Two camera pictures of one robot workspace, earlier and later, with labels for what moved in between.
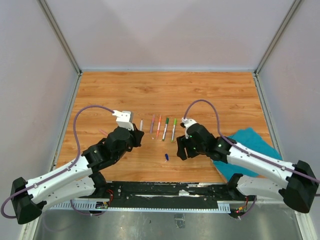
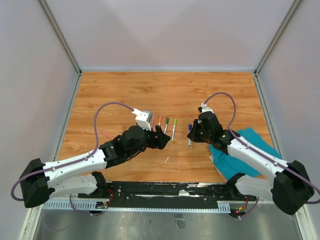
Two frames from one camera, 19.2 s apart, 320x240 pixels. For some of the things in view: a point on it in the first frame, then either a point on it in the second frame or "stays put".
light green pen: [173, 129] stays put
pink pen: [103, 131] stays put
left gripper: [137, 135] -> [161, 140]
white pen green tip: [167, 122] stays put
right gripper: [182, 142] -> [193, 135]
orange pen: [160, 118] stays put
